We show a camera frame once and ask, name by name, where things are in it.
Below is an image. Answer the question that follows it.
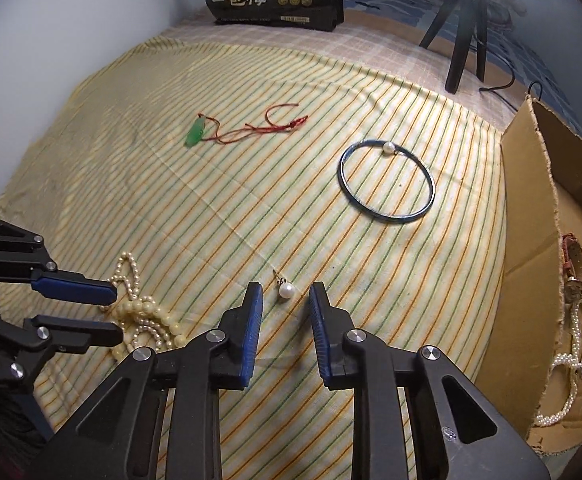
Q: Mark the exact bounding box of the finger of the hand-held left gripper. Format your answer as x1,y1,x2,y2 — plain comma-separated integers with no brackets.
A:
0,310,123,393
0,211,118,307

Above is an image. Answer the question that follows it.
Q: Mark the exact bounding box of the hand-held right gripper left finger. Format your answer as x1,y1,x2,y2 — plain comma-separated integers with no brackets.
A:
30,281,265,480

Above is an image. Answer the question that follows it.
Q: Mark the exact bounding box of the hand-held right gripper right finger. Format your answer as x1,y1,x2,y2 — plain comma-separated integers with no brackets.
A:
309,282,554,480

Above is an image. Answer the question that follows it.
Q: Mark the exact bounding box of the white pearl earring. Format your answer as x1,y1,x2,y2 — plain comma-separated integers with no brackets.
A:
273,270,295,302

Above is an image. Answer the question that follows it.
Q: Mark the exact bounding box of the white pearl necklace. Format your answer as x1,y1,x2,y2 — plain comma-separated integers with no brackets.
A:
100,252,184,356
536,297,582,427

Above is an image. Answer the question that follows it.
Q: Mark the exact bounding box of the cream bead bracelet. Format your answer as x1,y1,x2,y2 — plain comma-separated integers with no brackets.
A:
111,296,188,361

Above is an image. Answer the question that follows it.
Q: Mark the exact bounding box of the green pendant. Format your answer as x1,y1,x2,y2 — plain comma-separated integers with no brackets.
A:
185,102,309,147

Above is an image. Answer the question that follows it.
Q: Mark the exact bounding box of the cardboard box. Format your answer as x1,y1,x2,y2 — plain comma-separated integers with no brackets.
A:
474,96,582,456

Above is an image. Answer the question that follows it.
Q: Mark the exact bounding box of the yellow striped cloth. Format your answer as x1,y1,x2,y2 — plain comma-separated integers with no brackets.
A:
0,40,509,480

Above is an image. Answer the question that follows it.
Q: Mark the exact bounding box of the beige checked blanket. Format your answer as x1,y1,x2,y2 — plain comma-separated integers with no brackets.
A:
166,10,502,131

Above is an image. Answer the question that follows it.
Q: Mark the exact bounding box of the black tripod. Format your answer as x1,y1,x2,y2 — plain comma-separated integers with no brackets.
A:
418,0,492,93

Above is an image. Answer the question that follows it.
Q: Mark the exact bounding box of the red strap watch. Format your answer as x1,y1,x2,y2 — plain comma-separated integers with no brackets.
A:
560,232,582,302

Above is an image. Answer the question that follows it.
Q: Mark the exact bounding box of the black power cable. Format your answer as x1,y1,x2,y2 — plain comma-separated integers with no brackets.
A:
478,35,544,111

